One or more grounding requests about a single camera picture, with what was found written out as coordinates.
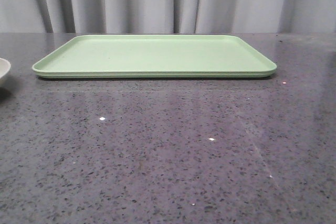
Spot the white round plate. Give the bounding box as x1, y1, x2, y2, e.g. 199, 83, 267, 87
0, 58, 11, 87

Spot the light green plastic tray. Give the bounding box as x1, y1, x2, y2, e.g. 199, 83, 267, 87
32, 35, 277, 79

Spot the grey pleated curtain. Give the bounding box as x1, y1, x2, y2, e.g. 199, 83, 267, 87
1, 0, 335, 34

